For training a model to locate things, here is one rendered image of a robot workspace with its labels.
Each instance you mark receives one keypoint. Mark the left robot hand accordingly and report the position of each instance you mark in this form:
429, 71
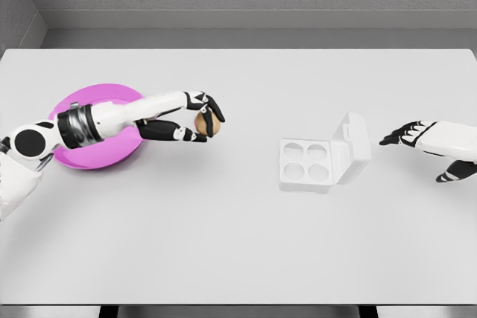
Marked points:
160, 105

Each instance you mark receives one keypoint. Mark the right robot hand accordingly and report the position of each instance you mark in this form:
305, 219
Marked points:
447, 141

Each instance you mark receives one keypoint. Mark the brown egg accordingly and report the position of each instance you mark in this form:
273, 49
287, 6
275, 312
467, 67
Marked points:
208, 124

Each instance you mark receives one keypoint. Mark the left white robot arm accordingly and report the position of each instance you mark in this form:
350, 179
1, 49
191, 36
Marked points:
74, 126

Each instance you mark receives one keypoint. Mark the white egg box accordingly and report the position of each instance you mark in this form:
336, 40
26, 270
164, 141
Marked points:
320, 158

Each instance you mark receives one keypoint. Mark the pink plate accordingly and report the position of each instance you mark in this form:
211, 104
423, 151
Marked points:
108, 91

